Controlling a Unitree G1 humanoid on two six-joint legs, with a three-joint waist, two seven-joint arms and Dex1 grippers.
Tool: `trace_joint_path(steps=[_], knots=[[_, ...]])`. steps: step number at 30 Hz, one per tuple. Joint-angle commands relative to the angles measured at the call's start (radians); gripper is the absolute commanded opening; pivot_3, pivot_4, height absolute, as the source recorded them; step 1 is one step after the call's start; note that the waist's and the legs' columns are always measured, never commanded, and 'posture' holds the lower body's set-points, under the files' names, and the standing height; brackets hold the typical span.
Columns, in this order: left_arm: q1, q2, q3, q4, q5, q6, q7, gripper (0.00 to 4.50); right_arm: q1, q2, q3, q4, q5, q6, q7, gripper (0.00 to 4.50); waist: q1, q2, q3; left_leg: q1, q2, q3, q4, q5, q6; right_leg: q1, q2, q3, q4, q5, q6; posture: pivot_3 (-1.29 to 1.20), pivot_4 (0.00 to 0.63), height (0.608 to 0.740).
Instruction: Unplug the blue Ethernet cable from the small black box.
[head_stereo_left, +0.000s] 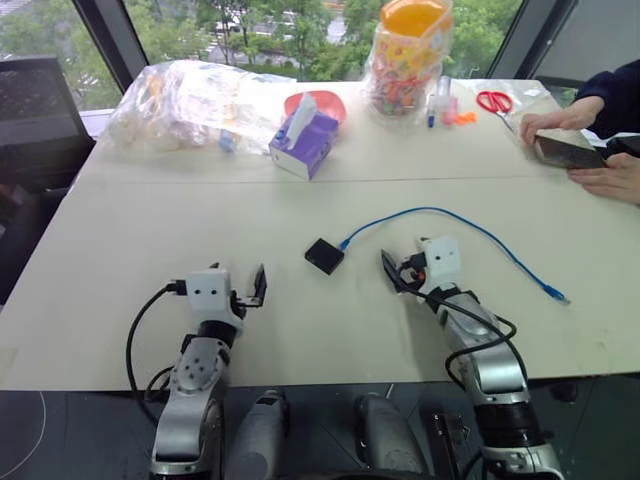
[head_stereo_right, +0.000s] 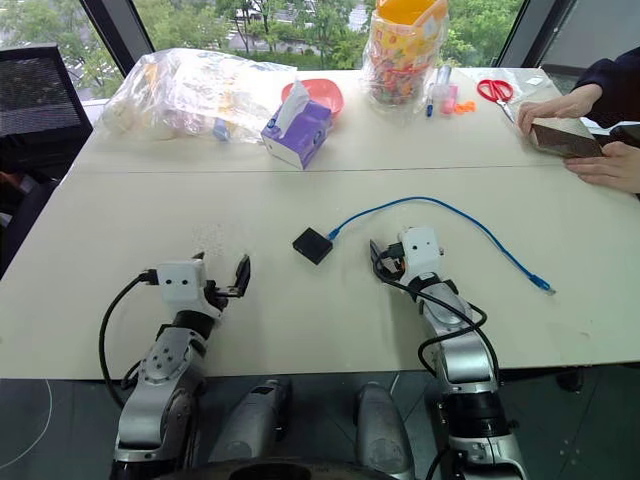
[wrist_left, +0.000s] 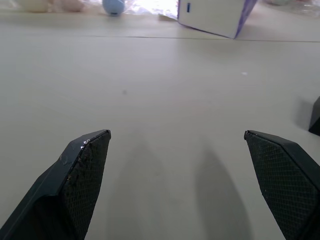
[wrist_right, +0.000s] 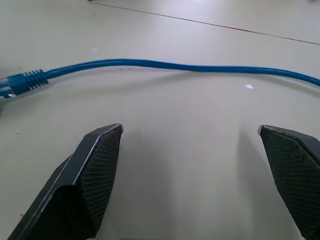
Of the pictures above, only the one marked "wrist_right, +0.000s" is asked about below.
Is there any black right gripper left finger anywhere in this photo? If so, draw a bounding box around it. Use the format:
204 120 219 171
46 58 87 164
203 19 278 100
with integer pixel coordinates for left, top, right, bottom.
6 122 125 240

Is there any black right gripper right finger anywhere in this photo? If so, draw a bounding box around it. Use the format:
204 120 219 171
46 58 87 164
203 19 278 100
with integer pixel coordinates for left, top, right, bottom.
257 124 320 240

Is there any blue Ethernet cable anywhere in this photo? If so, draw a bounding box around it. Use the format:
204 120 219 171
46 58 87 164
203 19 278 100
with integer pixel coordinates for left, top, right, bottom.
0 58 320 100

